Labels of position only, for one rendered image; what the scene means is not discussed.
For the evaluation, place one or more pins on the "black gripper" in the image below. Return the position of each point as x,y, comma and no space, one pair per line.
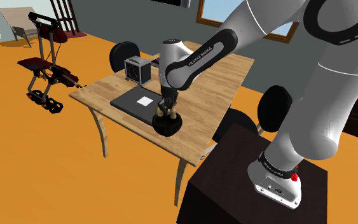
168,94

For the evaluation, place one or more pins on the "black and red exercise machine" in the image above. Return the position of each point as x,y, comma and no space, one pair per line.
47,66

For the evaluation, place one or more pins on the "wooden table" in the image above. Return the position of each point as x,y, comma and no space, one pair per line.
203,102

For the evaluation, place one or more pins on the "grey cube clock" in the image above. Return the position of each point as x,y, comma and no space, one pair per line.
136,71

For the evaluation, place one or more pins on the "black round-backed chair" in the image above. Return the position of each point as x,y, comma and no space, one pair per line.
273,107
123,56

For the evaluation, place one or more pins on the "dark robot stand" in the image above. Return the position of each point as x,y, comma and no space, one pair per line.
228,186

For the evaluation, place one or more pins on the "dark wooden ladder shelf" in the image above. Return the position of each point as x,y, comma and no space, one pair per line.
65,17

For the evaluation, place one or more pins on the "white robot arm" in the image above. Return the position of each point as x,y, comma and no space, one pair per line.
318,93

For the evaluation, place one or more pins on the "wooden framed window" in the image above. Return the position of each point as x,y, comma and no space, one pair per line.
216,11

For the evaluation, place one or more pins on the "black round bowl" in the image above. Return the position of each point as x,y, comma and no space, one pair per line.
167,127

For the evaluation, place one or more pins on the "beige lounge chair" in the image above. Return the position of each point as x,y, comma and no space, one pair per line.
17,18

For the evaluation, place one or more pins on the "black wall television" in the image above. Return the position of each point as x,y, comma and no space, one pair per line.
174,2

